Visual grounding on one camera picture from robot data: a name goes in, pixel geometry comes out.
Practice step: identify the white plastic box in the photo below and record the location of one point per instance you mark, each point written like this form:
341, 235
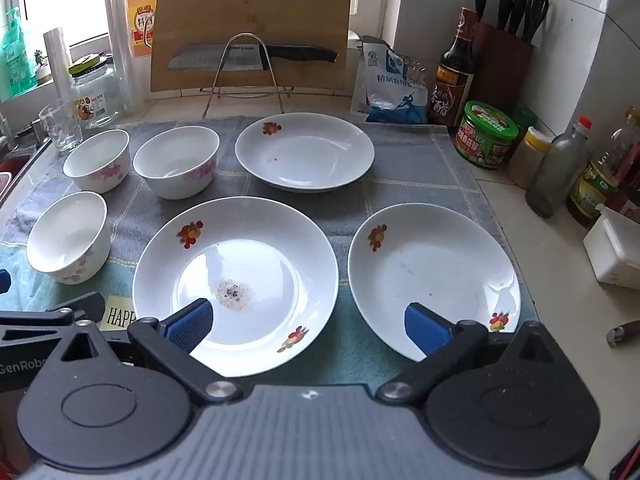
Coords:
615, 250

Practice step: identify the orange oil bottle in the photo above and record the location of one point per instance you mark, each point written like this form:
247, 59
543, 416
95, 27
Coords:
142, 15

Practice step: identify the green-lidded jar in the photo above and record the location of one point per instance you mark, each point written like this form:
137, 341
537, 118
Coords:
525, 117

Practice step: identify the yellow-lidded spice jar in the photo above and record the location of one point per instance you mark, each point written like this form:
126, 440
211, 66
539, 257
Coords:
527, 160

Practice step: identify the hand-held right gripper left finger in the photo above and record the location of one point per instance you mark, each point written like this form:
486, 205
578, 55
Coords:
192, 325

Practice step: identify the dark soy sauce bottle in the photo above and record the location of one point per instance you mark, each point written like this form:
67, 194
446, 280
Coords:
452, 75

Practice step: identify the green-lidded sauce tub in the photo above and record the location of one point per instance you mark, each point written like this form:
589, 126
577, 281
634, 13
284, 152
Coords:
485, 135

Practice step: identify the green soap bottle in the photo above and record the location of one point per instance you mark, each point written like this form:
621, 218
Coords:
17, 60

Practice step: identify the white and blue salt bag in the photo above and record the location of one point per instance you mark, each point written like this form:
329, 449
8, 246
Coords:
390, 90

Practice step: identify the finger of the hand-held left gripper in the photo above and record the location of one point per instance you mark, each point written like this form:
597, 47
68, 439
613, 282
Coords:
4, 285
55, 314

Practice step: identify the wooden cutting board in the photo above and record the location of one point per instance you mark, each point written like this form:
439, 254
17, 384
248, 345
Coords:
250, 5

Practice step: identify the white plate with fruit print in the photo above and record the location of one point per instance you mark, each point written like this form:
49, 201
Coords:
440, 265
310, 150
260, 240

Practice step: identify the grey and teal checked towel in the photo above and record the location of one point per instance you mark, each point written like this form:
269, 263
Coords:
425, 180

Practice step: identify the glass jar with dark lid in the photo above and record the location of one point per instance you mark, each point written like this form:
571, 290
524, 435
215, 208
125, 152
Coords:
100, 95

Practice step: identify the clear drinking glass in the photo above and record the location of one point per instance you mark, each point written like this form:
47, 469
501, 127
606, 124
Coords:
61, 127

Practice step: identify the oil bottle with yellow label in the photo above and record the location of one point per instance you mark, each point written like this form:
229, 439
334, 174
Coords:
597, 185

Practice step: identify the white bowl with pink flowers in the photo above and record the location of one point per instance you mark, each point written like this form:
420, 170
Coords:
95, 160
65, 240
175, 160

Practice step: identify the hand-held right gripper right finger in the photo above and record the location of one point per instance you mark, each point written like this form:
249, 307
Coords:
425, 332

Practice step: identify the brown wooden knife block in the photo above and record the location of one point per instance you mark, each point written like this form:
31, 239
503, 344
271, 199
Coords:
502, 70

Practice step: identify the glass bottle with red cap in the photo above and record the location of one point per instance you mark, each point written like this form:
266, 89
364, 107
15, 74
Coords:
557, 170

